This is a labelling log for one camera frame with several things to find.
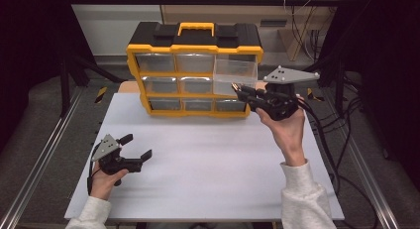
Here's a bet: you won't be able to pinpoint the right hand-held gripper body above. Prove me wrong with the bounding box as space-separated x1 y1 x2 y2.
246 65 321 122

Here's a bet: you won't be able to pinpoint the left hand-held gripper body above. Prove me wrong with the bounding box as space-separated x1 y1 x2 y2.
91 133 144 187

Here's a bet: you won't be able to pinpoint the single clear plastic drawer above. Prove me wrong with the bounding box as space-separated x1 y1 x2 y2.
212 58 259 98

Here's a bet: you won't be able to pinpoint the yellow black drawer organizer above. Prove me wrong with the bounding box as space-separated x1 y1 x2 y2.
126 21 264 119

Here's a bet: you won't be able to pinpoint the person's left hand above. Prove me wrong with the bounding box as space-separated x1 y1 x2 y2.
89 161 130 201

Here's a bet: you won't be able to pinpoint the person's right hand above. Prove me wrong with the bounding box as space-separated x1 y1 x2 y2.
256 94 306 168

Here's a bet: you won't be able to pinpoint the yellow black hazard tape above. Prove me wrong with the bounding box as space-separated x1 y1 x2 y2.
306 87 325 103
94 86 108 104

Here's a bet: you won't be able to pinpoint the black metal stand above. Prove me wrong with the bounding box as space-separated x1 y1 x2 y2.
58 54 127 118

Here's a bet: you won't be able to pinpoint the set of clear drawers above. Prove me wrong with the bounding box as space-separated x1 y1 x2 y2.
135 53 247 113

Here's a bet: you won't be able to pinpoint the black curtain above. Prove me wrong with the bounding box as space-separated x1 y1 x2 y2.
321 0 420 180
0 0 97 151

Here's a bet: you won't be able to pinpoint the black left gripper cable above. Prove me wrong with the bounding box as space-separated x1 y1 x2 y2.
86 146 100 195

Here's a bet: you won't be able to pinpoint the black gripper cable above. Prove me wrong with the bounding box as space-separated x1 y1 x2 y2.
86 146 100 195
295 96 380 229

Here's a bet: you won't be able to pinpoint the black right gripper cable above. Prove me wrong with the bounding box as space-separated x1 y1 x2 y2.
295 96 380 229

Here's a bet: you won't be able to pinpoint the black floor cables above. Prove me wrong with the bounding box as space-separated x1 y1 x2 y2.
330 73 420 161

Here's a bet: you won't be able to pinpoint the aluminium frame rail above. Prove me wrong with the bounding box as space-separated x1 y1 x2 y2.
325 86 400 229
0 86 84 229

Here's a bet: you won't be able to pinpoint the hanging cable bundle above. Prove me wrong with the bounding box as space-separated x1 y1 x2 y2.
282 0 329 61

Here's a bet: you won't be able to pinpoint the black horizontal frame bar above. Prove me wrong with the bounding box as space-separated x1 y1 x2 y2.
65 0 345 7

